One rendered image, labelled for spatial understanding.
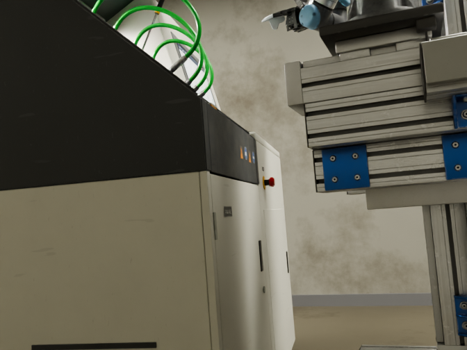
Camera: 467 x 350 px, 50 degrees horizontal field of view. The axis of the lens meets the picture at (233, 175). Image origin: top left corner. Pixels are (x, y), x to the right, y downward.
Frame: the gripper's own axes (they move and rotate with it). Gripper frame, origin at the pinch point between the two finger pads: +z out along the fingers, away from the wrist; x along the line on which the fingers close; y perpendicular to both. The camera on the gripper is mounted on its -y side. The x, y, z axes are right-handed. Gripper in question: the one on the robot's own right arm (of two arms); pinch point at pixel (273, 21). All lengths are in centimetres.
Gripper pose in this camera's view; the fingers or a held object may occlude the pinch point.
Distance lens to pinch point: 210.8
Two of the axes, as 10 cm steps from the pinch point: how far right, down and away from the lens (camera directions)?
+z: -6.8, 1.1, 7.2
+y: 1.8, 9.8, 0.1
